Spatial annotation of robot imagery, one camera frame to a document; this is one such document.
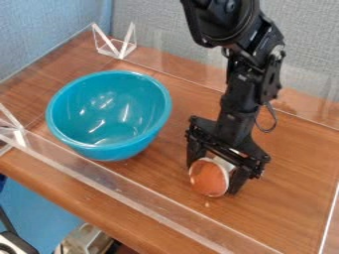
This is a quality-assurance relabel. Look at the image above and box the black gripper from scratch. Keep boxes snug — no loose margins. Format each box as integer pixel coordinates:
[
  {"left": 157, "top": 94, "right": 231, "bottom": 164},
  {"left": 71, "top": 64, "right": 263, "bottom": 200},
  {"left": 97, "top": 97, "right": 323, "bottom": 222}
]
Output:
[{"left": 185, "top": 116, "right": 269, "bottom": 194}]

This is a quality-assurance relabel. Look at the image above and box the brown and white toy mushroom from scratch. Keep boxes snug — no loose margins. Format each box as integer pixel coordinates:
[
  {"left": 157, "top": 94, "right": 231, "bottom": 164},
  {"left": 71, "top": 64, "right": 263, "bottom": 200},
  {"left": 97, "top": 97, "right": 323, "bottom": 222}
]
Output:
[{"left": 188, "top": 157, "right": 235, "bottom": 197}]

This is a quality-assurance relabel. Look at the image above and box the blue plastic bowl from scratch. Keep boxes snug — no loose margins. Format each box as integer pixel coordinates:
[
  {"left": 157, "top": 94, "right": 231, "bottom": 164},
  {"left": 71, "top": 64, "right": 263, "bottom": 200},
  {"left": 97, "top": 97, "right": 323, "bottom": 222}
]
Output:
[{"left": 45, "top": 70, "right": 172, "bottom": 161}]

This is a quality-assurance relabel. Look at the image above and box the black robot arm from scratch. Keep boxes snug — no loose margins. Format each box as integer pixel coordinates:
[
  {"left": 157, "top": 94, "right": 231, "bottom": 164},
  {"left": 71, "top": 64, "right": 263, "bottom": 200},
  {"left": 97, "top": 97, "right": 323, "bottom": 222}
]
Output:
[{"left": 180, "top": 0, "right": 286, "bottom": 194}]

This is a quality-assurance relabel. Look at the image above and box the clear acrylic back barrier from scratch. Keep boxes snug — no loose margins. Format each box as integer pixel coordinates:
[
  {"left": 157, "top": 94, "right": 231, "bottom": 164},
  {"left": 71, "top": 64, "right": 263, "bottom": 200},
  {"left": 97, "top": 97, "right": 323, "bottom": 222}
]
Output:
[{"left": 124, "top": 45, "right": 339, "bottom": 130}]

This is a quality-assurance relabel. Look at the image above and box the clear acrylic barrier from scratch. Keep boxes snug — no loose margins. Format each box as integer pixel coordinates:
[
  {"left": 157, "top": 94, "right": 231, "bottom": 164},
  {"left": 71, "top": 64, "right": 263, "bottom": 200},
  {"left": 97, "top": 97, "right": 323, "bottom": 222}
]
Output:
[
  {"left": 0, "top": 127, "right": 282, "bottom": 254},
  {"left": 124, "top": 45, "right": 339, "bottom": 130}
]

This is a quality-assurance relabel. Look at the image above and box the white box under table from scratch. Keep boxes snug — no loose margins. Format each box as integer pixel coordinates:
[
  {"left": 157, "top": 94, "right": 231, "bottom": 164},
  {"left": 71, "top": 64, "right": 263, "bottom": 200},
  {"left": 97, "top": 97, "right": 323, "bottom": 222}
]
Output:
[{"left": 56, "top": 223, "right": 113, "bottom": 254}]

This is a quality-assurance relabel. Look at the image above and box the clear acrylic front barrier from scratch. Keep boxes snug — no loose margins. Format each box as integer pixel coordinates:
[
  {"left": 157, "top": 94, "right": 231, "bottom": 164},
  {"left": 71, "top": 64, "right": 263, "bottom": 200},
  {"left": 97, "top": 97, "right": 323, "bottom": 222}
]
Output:
[{"left": 0, "top": 127, "right": 282, "bottom": 254}]

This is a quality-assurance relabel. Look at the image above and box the grey black object bottom left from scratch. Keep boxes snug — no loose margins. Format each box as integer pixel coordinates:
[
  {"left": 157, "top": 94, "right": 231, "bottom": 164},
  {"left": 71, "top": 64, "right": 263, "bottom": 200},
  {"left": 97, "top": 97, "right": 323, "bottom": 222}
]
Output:
[{"left": 0, "top": 205, "right": 40, "bottom": 254}]

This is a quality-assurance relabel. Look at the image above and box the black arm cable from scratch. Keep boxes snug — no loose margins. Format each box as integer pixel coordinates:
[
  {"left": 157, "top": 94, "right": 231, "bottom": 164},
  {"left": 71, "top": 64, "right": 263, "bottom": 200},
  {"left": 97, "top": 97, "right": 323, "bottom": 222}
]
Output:
[{"left": 253, "top": 100, "right": 279, "bottom": 134}]

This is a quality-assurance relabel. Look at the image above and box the clear acrylic corner bracket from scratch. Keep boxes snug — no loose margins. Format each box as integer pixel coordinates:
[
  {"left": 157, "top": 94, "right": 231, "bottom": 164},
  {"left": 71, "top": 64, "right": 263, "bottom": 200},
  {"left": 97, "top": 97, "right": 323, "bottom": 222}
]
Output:
[{"left": 91, "top": 23, "right": 137, "bottom": 60}]

